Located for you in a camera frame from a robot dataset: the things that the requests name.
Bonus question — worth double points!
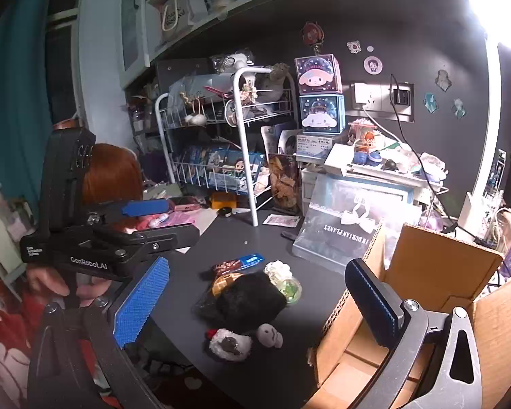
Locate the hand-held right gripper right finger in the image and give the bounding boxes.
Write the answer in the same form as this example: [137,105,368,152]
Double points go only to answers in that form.
[341,259,483,409]

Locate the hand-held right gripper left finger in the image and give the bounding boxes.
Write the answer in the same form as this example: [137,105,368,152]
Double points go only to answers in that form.
[26,257,171,409]

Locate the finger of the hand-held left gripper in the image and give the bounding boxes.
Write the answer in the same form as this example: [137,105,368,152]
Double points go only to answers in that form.
[123,224,201,256]
[85,199,172,231]

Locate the brown pastry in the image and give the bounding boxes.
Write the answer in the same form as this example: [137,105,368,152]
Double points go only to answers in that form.
[212,273,243,297]

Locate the blue brown snack packet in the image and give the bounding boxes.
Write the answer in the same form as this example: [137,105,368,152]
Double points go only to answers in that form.
[212,254,265,279]

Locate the brown cardboard box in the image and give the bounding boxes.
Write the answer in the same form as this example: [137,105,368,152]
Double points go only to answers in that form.
[309,222,511,409]

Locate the clear cup with green filling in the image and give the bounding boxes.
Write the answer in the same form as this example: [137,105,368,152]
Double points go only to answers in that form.
[277,276,303,305]

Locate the black white plush toy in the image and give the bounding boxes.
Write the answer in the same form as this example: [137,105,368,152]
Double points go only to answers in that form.
[203,328,253,363]

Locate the black fluffy pouch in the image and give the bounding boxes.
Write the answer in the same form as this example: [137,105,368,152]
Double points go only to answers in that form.
[196,273,288,333]

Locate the white frilly scrunchie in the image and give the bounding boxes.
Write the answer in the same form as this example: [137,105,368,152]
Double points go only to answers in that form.
[264,261,292,284]

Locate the small grey plush toy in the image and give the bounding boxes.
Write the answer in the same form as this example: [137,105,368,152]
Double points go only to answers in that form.
[255,324,284,349]

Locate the person's left hand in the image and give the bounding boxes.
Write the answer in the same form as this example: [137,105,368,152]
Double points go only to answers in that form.
[26,266,126,307]

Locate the orange furry object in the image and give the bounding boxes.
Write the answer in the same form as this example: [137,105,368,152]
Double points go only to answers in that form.
[83,144,143,231]

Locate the orange box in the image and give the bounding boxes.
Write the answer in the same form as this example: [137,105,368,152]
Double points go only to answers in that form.
[211,192,239,209]

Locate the clear gift bag with bow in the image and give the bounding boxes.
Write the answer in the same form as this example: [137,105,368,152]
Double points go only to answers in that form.
[292,175,422,275]

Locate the row of blue anime boxes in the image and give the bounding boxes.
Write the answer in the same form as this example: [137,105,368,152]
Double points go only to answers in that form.
[179,147,267,192]

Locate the blue curtain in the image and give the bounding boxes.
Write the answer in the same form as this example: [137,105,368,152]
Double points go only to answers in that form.
[0,0,86,205]

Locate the pink white flat packet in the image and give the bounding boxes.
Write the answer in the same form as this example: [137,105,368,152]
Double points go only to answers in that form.
[262,214,301,227]

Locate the clear bag of brown snacks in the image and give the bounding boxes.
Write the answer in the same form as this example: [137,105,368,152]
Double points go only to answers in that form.
[268,155,302,216]

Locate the red printed cloth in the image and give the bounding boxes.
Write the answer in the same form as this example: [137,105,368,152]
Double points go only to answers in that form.
[0,264,124,409]

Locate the blue round capsule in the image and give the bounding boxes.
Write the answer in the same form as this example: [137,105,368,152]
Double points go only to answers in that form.
[353,150,384,167]

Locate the white labelled box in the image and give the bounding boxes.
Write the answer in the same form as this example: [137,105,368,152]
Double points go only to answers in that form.
[296,132,350,158]

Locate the orange-haired toy figure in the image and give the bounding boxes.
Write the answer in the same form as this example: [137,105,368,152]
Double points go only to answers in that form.
[348,119,382,152]

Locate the white glass-door cabinet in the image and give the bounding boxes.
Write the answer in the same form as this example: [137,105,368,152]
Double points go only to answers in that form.
[74,0,154,90]

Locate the blue character box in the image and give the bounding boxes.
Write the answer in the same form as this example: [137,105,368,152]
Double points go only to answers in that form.
[299,94,346,134]

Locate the white tote bag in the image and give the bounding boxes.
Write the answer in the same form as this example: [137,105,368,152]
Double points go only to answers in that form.
[159,0,194,43]

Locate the pink character box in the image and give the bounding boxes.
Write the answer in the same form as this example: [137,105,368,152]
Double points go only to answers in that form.
[294,55,342,95]

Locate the red spring bobble figure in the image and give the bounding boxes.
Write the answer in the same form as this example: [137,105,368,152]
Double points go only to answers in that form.
[301,21,328,56]

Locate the white desk lamp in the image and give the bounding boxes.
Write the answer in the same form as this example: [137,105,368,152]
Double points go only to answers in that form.
[458,0,511,239]

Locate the white wire rack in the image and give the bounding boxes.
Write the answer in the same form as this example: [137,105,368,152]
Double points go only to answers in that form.
[154,67,299,227]

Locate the white power cable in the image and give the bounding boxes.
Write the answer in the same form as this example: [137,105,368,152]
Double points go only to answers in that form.
[362,101,409,146]

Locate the wall socket panel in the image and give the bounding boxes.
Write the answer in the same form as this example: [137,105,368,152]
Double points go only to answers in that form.
[351,82,415,122]

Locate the black power cable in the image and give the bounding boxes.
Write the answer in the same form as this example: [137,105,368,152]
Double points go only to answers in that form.
[389,73,456,222]

